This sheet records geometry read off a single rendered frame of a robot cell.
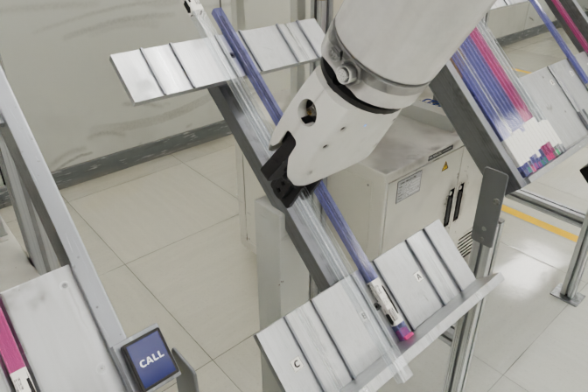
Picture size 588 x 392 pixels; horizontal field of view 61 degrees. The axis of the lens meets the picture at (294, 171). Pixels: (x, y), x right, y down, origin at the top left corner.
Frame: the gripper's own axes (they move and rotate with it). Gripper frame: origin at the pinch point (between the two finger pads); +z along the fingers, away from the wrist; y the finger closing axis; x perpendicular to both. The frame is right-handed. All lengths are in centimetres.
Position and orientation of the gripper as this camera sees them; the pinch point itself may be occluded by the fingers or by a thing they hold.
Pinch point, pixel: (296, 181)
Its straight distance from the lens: 49.7
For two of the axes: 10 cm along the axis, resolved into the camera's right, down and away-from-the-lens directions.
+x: -5.6, -7.7, 3.1
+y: 7.5, -3.1, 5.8
